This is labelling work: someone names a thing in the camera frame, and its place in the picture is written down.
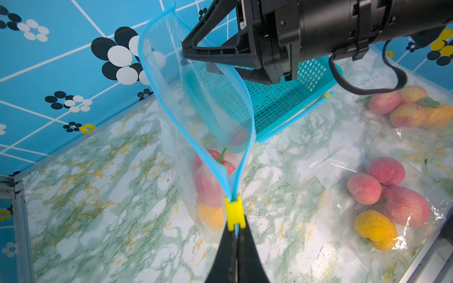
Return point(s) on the clear zip-top bag blue zipper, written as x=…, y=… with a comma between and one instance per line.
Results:
x=345, y=120

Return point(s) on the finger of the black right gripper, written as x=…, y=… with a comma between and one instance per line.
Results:
x=254, y=75
x=242, y=49

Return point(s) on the orange red peach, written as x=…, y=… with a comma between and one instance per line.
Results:
x=211, y=216

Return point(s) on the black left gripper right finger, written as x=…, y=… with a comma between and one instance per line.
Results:
x=249, y=266

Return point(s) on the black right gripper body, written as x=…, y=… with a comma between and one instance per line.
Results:
x=295, y=31

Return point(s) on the red yellow peach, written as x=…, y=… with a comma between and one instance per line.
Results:
x=408, y=115

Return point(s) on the teal plastic basket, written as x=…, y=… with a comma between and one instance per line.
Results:
x=283, y=95

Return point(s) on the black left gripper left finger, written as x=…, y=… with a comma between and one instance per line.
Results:
x=224, y=268

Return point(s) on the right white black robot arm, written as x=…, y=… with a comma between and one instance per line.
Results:
x=377, y=21

